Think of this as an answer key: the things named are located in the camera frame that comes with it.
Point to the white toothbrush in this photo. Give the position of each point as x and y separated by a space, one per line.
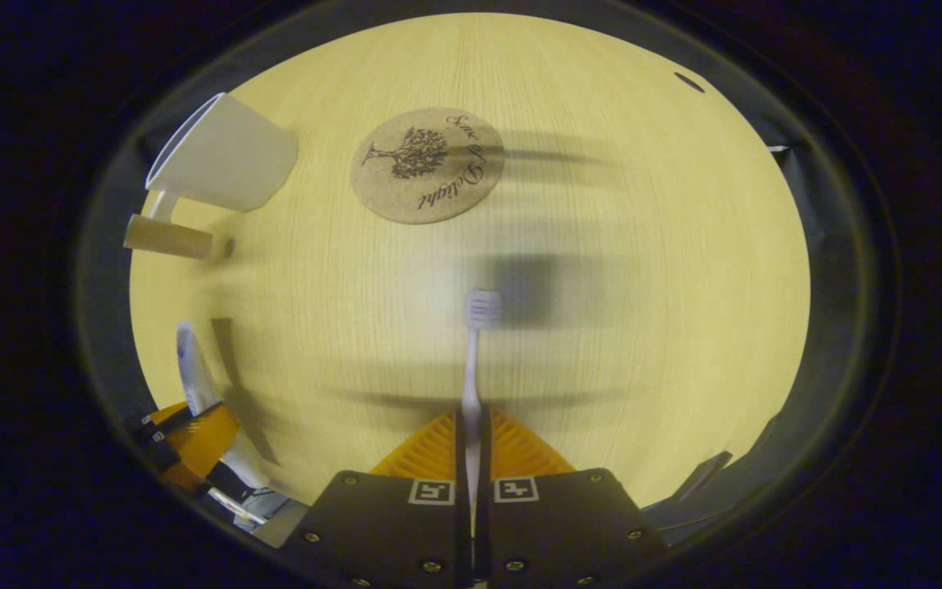
472 368

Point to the wooden desktop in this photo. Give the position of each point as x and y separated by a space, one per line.
643 270

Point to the black desk grommet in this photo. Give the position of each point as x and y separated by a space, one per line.
689 82

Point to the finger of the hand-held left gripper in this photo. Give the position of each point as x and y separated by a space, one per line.
201 438
234 483

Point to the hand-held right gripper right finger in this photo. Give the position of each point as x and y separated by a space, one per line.
485 507

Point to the small black block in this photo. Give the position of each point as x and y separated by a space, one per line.
700 478

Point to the white toothpaste tube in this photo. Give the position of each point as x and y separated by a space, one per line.
193 368

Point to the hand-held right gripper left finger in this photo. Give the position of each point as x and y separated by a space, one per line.
460 507

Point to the round cork coaster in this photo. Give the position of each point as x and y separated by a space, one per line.
428 166

